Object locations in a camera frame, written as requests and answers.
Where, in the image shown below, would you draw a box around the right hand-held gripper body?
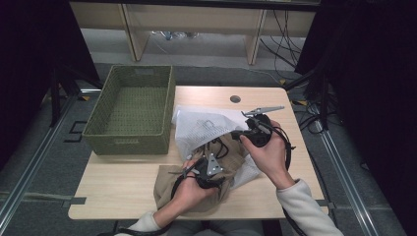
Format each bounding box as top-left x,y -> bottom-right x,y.
241,105 -> 285,148

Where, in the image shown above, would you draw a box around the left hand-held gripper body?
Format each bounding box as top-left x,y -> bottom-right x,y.
196,152 -> 225,190

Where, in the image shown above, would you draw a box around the beige garment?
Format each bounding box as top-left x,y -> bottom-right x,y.
152,132 -> 250,213

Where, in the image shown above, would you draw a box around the white mesh laundry bag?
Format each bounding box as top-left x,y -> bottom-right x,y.
171,104 -> 264,191

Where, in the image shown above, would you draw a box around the green woven basket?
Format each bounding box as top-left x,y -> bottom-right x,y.
82,64 -> 176,156

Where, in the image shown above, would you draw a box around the person's left hand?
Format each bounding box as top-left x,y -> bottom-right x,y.
170,159 -> 217,215

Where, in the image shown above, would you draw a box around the person's right hand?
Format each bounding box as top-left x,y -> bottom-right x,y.
240,121 -> 296,191

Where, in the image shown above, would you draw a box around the person's legs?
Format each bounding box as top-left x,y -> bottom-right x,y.
163,219 -> 265,236

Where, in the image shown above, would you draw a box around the black metal stand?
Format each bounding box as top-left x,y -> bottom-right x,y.
48,63 -> 102,128
283,70 -> 331,131

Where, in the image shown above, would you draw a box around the grey floor tape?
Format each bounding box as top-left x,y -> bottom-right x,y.
0,191 -> 88,208
316,199 -> 337,210

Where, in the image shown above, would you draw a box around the clear plastic wrap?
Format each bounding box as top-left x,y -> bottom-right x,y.
151,29 -> 200,41

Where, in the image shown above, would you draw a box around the black curtain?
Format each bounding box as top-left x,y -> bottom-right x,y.
294,0 -> 417,236
0,0 -> 101,171

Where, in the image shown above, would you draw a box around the black floor tape mark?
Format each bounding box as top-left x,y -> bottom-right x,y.
63,120 -> 88,144

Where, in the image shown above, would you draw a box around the black floor cables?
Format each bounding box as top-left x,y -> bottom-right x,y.
291,97 -> 343,136

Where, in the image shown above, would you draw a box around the metal floor rail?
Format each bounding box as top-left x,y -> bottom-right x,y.
314,121 -> 383,236
0,88 -> 102,232

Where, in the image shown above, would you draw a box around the black hanging cables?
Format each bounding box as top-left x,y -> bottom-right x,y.
260,9 -> 304,72

